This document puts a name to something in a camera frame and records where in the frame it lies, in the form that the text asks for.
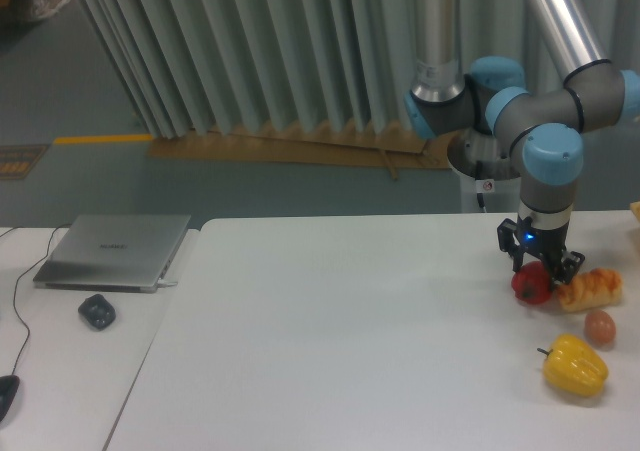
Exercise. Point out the red bell pepper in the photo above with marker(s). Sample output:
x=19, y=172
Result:
x=532, y=284

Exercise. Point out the brown egg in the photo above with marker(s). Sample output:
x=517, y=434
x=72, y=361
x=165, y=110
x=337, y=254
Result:
x=599, y=327

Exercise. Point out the silver closed laptop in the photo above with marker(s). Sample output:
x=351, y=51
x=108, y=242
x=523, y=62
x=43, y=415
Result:
x=114, y=252

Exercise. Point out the wicker basket edge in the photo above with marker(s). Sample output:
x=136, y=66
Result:
x=635, y=209

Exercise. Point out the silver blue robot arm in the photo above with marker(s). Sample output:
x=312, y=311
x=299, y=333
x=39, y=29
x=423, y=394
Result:
x=540, y=136

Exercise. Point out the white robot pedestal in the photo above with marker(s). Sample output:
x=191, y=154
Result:
x=487, y=181

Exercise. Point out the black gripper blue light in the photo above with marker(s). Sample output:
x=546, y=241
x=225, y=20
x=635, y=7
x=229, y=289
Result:
x=545, y=244

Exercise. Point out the yellow bell pepper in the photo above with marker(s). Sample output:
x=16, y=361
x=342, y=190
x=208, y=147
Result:
x=572, y=365

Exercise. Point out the flat brown cardboard sheet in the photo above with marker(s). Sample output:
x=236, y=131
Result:
x=393, y=150

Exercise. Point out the glazed bread loaf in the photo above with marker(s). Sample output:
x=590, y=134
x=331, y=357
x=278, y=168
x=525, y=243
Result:
x=596, y=288

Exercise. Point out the black computer mouse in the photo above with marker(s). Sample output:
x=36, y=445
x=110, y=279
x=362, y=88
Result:
x=9, y=385

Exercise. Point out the grey folding partition screen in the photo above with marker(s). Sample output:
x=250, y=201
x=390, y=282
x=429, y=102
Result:
x=248, y=64

